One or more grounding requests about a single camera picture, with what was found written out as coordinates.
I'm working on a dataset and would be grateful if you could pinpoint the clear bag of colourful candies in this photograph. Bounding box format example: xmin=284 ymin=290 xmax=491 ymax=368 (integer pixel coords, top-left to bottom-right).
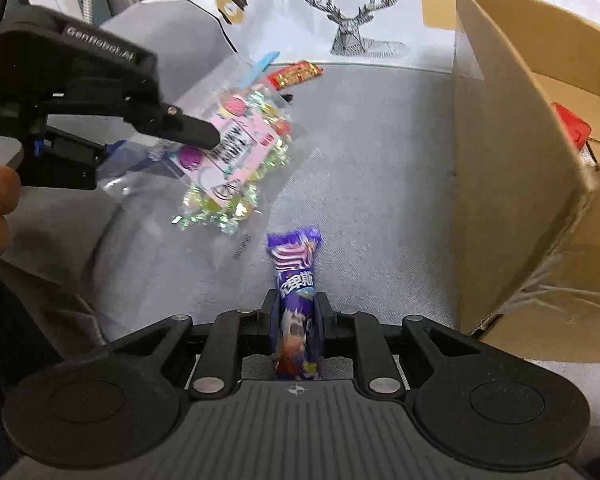
xmin=97 ymin=54 xmax=295 ymax=238

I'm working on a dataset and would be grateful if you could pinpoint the purple candy bar wrapper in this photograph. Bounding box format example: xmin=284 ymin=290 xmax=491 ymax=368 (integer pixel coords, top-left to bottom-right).
xmin=266 ymin=226 xmax=322 ymax=380

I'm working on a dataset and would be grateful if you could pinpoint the light blue snack stick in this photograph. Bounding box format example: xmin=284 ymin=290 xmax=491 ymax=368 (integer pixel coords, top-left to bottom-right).
xmin=237 ymin=51 xmax=279 ymax=90

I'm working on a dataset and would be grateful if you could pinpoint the red snack stick packet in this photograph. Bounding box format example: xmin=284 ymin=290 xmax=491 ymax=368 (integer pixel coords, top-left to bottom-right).
xmin=266 ymin=60 xmax=323 ymax=91

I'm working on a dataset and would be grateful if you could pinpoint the grey deer print sofa cover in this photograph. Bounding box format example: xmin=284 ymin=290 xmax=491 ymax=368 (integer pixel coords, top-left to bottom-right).
xmin=0 ymin=0 xmax=600 ymax=476

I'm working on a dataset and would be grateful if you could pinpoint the red snack packet in box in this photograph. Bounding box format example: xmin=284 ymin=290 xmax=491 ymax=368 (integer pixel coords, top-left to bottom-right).
xmin=552 ymin=102 xmax=592 ymax=151

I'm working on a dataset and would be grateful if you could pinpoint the brown cardboard box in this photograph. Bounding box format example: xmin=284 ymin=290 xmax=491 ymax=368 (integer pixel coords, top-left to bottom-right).
xmin=454 ymin=0 xmax=600 ymax=363

